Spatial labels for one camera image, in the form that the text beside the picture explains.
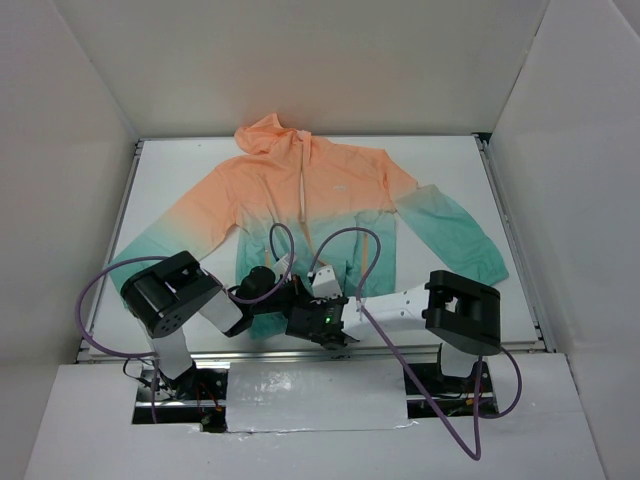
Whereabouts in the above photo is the orange and teal gradient jacket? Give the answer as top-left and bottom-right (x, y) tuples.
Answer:
(107, 113), (510, 340)

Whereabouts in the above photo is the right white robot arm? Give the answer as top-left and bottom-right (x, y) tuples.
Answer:
(285, 270), (502, 357)

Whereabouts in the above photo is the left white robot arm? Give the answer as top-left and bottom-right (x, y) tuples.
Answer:
(120, 251), (307, 399)

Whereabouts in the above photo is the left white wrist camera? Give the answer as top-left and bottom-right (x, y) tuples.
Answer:
(271, 253), (297, 278)

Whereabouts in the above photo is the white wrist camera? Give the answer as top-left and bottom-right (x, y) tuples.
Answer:
(307, 265), (343, 299)
(271, 253), (297, 278)

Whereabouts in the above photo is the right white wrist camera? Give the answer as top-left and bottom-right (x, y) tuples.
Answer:
(307, 265), (343, 299)

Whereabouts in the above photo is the aluminium table frame rail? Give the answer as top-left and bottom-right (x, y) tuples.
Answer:
(87, 134), (553, 361)

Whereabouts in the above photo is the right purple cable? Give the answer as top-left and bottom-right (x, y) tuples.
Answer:
(309, 227), (524, 462)

